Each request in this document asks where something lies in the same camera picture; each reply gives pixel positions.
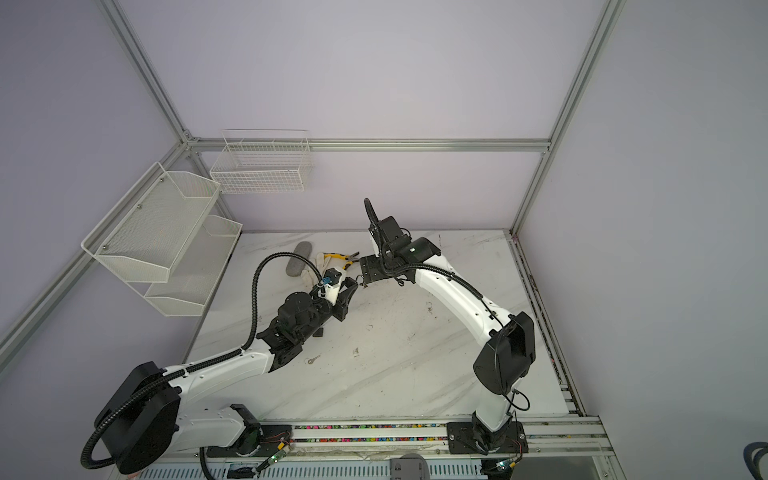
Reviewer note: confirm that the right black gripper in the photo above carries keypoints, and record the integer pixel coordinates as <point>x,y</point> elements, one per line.
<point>368,271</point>

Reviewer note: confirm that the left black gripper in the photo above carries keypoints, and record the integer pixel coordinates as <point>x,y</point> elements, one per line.
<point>342,302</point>

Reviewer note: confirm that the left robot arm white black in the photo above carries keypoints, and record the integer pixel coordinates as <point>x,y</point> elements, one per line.
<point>157,411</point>

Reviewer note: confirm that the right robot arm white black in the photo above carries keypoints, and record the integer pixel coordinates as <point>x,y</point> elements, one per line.
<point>507,340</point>

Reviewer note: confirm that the yellow black pliers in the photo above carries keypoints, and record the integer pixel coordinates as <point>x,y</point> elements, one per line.
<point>344,261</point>

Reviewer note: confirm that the white work glove yellow cuff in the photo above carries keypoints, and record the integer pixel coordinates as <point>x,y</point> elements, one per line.
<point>308,277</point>

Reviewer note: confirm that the grey oval sharpening stone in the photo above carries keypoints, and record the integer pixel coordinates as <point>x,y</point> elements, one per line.
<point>295,265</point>

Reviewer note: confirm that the grey round object bottom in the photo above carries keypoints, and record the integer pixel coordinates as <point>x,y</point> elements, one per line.
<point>409,467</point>

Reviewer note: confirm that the white two-tier mesh shelf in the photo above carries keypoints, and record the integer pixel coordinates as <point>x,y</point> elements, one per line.
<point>165,241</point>

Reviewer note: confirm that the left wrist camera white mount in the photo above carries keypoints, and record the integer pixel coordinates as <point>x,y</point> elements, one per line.
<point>330,285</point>

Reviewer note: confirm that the white wire basket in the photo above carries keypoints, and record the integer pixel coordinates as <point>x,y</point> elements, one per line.
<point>255,161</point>

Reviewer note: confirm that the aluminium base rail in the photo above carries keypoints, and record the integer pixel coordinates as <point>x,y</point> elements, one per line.
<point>362,450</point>

